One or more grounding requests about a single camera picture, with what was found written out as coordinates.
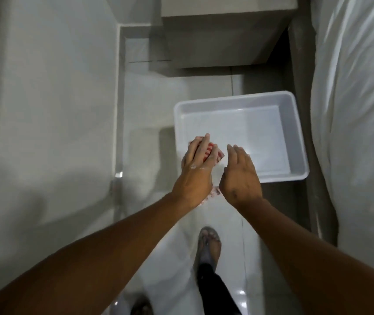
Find person's left hand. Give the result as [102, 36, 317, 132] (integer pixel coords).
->
[171, 133, 220, 209]

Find person's right hand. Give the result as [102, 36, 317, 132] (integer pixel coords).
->
[219, 144, 263, 209]

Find red white striped cloth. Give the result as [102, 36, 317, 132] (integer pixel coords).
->
[192, 136, 225, 204]

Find person's right forearm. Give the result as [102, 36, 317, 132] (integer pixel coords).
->
[235, 197, 374, 315]

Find person's left forearm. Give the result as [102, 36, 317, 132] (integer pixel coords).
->
[0, 193, 191, 315]

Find white plastic tub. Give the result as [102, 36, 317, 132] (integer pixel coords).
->
[173, 91, 310, 184]

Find grey bed base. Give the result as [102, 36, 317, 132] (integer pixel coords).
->
[287, 16, 339, 247]

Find person's right sandalled foot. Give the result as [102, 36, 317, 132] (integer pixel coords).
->
[195, 226, 222, 273]

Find grey bedside cabinet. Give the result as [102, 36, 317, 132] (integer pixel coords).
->
[160, 0, 298, 70]

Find white bed duvet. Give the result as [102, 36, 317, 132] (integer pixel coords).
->
[310, 0, 374, 280]

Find person's black trouser leg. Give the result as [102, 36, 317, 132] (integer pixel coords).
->
[196, 263, 242, 315]

